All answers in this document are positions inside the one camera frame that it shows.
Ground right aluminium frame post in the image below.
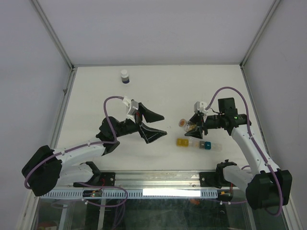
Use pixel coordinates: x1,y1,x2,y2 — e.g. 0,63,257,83
240,0,282,69

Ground left aluminium frame post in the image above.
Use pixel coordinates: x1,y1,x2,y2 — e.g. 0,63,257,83
29,0,74,70

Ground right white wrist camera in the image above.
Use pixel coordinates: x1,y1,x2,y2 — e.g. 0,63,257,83
194,101,208,114

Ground aluminium mounting rail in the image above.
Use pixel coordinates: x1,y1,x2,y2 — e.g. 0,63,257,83
57,170,250,190

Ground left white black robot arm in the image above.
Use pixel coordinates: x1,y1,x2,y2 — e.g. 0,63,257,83
22,100,167,196

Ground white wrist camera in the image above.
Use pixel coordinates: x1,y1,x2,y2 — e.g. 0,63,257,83
122,96,139,120
194,101,208,114

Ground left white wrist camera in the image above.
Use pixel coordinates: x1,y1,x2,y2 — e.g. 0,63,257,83
122,96,139,120

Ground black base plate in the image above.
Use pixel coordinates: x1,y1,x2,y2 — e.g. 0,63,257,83
199,169,246,189
73,172,116,188

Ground clear bottle yellow pills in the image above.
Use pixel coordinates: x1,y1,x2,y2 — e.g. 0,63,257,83
178,119,196,132

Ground aluminium frame post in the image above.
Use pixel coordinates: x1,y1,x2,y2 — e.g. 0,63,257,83
240,0,282,69
29,0,74,70

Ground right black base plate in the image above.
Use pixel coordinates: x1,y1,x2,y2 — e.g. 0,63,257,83
199,169,246,189

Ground white cap blue pill bottle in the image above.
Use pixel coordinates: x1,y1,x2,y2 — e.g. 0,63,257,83
120,69,130,84

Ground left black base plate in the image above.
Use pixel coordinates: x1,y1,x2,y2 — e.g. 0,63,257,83
73,172,116,188

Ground white slotted cable duct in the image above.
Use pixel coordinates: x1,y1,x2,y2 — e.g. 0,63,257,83
42,189,218,200

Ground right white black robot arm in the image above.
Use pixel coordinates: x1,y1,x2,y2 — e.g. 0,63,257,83
185,98,292,210

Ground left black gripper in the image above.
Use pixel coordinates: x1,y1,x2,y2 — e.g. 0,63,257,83
113,103,167,143

